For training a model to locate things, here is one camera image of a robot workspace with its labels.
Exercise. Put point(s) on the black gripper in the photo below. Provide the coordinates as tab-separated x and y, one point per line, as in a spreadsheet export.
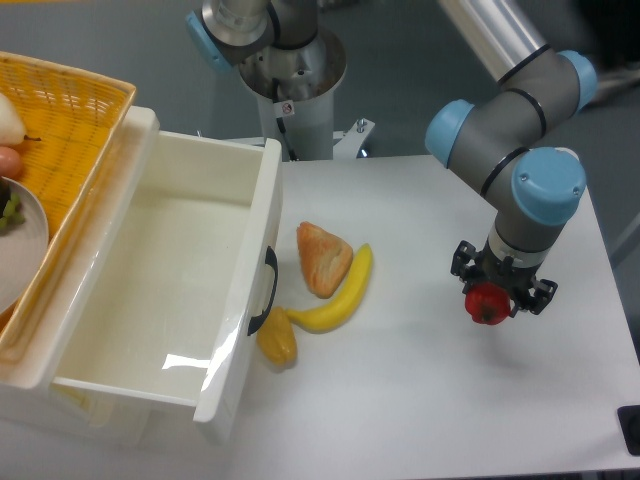
526	291

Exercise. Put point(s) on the red bell pepper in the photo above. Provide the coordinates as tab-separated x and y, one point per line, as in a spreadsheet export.
487	304

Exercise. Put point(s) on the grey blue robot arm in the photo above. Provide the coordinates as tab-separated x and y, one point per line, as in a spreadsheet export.
494	148

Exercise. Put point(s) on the yellow bell pepper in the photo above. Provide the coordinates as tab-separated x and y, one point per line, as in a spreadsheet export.
276	338

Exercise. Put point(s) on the white upper drawer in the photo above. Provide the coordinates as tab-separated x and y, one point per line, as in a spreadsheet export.
165	326

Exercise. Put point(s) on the white drawer cabinet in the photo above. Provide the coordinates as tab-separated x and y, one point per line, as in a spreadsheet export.
43	322

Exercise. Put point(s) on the orange croissant bread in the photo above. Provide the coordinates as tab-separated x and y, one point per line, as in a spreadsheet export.
325	259

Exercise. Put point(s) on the black object at table edge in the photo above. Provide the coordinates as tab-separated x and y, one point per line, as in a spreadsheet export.
629	420

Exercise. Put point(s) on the yellow banana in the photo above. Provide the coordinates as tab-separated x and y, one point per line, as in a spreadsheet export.
344	303

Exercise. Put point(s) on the yellow woven basket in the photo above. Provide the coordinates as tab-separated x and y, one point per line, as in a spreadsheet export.
72	116

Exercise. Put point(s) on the grey plate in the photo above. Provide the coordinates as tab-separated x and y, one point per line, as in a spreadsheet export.
23	247

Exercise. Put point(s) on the green grapes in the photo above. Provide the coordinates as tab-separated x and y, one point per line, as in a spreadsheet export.
11	211

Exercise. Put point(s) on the orange peach fruit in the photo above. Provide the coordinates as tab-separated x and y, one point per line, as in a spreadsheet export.
11	165

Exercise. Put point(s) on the white pear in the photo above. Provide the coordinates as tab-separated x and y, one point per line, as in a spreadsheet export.
13	131

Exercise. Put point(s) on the black drawer handle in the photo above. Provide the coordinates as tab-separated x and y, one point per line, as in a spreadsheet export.
267	293

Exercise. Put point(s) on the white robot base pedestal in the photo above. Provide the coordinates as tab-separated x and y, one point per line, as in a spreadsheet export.
294	91

